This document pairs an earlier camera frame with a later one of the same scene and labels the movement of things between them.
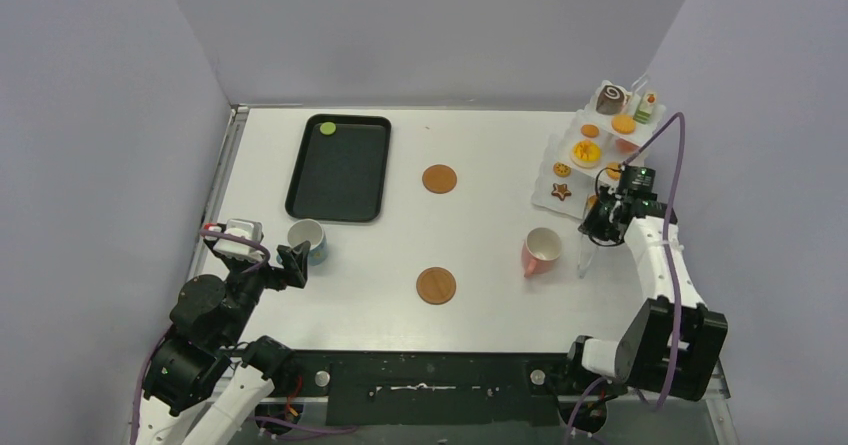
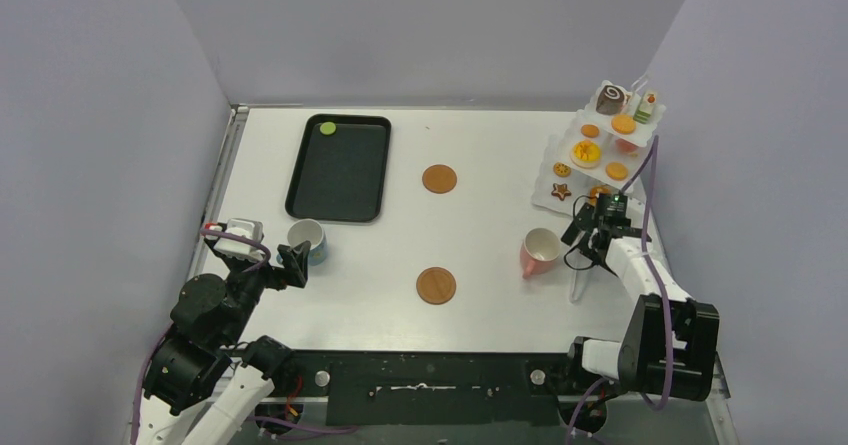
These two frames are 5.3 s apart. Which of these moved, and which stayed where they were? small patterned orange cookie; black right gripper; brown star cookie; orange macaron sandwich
Moved: black right gripper
Stayed: brown star cookie; small patterned orange cookie; orange macaron sandwich
